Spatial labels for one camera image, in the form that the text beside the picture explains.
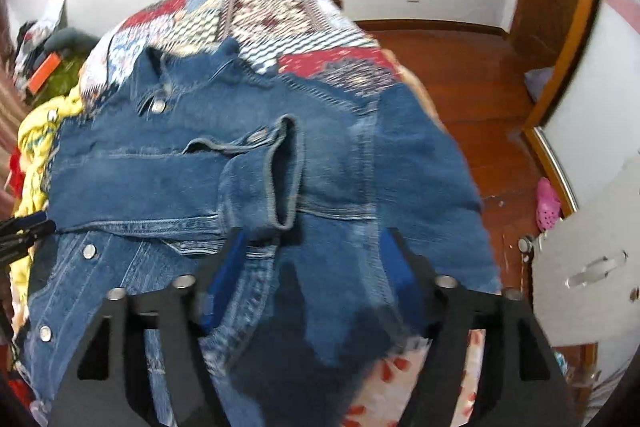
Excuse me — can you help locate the grey garment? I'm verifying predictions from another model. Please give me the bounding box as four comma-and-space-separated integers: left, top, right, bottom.
45, 28, 102, 54

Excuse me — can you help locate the blue denim jacket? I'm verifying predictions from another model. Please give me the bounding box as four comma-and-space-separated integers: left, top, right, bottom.
12, 38, 503, 427

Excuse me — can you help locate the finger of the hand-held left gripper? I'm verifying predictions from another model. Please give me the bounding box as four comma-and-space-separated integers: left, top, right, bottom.
0, 215, 48, 230
0, 221, 57, 265

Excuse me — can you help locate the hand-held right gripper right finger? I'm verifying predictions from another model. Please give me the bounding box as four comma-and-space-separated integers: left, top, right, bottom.
377, 227, 586, 427

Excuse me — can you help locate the pile of clutter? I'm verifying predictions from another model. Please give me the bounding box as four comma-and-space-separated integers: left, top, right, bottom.
12, 0, 68, 78

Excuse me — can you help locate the pink clog shoe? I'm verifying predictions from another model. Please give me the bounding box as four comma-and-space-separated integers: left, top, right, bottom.
536, 178, 563, 232

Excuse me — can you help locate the white cabinet door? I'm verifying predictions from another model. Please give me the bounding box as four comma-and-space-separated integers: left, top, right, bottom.
517, 154, 640, 348

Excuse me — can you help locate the patchwork bed blanket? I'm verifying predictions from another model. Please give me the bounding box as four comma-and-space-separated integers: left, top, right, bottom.
80, 0, 488, 427

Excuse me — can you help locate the green cloth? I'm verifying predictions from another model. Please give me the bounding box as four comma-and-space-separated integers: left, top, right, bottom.
45, 57, 84, 101

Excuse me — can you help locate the red cloth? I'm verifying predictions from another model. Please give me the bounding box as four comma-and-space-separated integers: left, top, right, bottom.
7, 147, 26, 198

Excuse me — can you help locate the orange box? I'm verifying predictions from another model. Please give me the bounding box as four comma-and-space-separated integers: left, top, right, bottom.
27, 52, 60, 95

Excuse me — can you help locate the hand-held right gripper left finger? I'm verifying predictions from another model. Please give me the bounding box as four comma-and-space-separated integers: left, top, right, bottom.
47, 227, 251, 427

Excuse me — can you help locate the yellow garment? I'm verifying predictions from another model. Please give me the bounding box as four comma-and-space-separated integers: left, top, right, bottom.
10, 97, 86, 303

